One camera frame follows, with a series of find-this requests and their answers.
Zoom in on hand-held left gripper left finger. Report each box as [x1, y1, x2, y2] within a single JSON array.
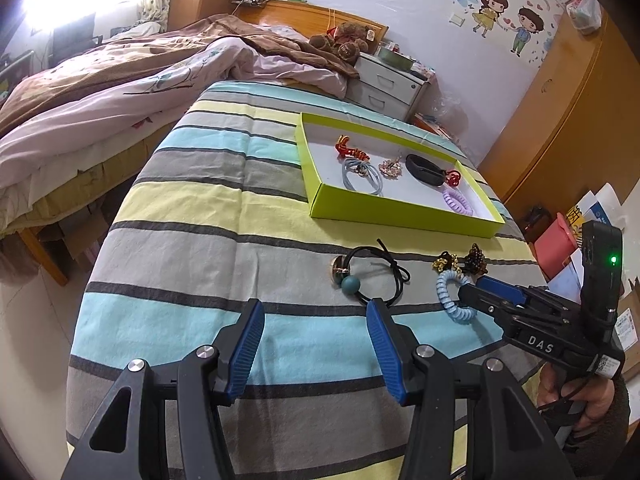
[[61, 298, 266, 480]]

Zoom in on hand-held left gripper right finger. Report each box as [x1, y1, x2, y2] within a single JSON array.
[[366, 298, 571, 480]]

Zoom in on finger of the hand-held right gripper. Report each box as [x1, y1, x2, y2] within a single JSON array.
[[457, 284, 532, 332], [474, 276, 567, 312]]

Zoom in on light blue spiral hair tie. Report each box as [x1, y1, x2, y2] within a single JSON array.
[[436, 270, 477, 324]]

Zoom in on purple spiral hair tie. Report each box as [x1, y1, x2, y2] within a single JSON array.
[[442, 187, 475, 216]]

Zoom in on yellow-green cardboard box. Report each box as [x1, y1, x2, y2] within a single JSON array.
[[294, 112, 507, 237]]

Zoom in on black band with red knot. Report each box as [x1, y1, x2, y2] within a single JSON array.
[[405, 153, 464, 187]]

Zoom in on grey-blue elastic hair ties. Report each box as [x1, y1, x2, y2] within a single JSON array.
[[341, 157, 386, 197]]

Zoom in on red knotted cord bracelet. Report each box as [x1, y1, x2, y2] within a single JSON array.
[[334, 135, 369, 162]]

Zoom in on person's right forearm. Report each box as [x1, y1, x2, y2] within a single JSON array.
[[562, 375, 634, 480]]

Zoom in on person's right hand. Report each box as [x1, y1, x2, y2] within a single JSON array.
[[537, 360, 618, 426]]

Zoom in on pink plastic bin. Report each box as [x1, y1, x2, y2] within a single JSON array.
[[534, 212, 582, 282]]

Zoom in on black and red bag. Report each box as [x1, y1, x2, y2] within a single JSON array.
[[520, 204, 554, 244]]

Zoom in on striped tablecloth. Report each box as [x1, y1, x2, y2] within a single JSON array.
[[65, 80, 547, 480]]

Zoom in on stack of papers and boxes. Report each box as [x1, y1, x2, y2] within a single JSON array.
[[550, 182, 640, 356]]

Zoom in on large wooden wardrobe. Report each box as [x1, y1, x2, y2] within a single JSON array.
[[477, 5, 640, 242]]

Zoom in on white nightstand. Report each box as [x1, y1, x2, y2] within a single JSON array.
[[345, 54, 432, 122]]

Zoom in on green bowl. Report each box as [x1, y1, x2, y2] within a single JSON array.
[[376, 45, 417, 72]]

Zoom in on pink floral duvet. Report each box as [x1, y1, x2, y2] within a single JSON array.
[[0, 35, 362, 233]]

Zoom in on brown teddy bear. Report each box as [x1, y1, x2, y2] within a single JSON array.
[[309, 22, 377, 67]]

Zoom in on plastic bag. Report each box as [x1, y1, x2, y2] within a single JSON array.
[[565, 0, 604, 36]]

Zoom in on brown blanket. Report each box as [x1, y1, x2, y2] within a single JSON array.
[[0, 14, 361, 137]]

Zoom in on wooden bed headboard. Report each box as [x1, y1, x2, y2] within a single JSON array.
[[240, 0, 390, 52]]

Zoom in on black chair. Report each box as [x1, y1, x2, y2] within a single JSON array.
[[50, 12, 104, 54]]

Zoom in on dark beaded hair tie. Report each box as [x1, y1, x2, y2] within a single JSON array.
[[457, 242, 489, 279]]

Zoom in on black hair tie teal bead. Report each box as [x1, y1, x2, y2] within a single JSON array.
[[331, 238, 412, 307]]

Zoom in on wooden bed frame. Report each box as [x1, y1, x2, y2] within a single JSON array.
[[14, 222, 72, 287]]

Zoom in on cartoon couple wall sticker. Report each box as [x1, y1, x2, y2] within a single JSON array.
[[439, 0, 567, 64]]

